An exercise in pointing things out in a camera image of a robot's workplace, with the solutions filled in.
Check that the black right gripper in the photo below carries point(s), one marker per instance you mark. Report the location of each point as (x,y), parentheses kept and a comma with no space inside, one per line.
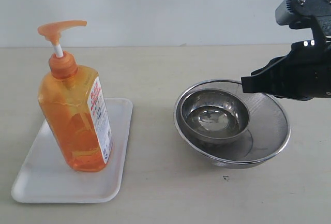
(302,74)

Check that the orange soap pump bottle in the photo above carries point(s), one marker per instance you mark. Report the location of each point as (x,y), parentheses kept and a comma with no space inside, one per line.
(72,101)

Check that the small stainless steel bowl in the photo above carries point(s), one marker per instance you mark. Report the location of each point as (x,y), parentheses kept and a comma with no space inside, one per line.
(213,116)

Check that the steel mesh strainer basket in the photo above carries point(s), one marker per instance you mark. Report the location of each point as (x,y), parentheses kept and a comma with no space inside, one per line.
(266,136)

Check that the white rectangular plastic tray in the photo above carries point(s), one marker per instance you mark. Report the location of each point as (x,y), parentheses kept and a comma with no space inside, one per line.
(45,177)

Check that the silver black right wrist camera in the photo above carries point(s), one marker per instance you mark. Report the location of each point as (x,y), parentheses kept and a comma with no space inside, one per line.
(293,10)

